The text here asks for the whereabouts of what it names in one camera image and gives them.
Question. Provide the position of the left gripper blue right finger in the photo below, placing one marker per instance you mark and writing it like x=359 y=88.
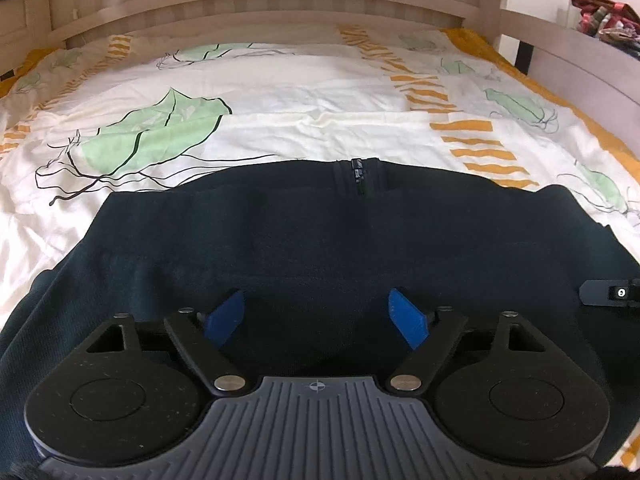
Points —
x=432 y=338

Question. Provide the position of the dark navy zip hoodie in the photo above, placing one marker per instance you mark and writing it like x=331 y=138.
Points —
x=316 y=250

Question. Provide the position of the colourful clutter on shelf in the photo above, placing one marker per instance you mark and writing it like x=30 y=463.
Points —
x=614 y=23

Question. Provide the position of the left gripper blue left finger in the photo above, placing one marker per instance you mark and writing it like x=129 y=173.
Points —
x=198 y=337

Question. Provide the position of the white leaf-print duvet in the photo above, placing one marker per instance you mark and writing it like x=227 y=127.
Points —
x=155 y=115

